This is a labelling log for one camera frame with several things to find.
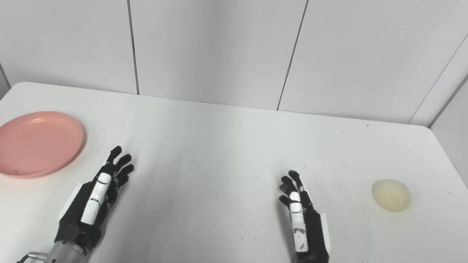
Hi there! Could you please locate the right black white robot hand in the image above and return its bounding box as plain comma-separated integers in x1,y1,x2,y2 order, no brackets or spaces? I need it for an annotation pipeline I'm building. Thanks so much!
272,169,340,263

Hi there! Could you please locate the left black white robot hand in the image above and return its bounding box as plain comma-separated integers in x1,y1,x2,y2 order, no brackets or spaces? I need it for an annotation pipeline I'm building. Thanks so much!
53,140,137,260

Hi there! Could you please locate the pink round plate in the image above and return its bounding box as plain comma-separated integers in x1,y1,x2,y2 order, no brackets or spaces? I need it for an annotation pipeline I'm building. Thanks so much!
0,106,88,185

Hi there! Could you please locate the cream steamed bun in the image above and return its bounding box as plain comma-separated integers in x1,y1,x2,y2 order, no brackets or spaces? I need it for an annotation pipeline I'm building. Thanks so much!
370,177,413,214

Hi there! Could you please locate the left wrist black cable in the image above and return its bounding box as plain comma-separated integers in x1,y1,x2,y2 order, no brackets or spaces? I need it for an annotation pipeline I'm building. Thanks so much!
15,249,50,263

